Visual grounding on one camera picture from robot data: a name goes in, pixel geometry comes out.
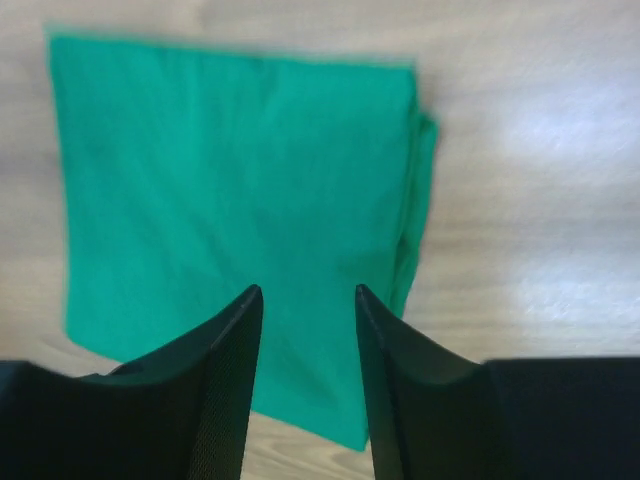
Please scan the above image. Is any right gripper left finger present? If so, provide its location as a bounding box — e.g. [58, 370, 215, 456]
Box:
[1, 286, 263, 479]

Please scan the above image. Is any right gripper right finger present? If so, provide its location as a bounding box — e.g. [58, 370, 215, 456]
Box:
[355, 286, 639, 479]

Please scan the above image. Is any green t shirt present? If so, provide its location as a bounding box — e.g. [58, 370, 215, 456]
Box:
[48, 30, 438, 451]

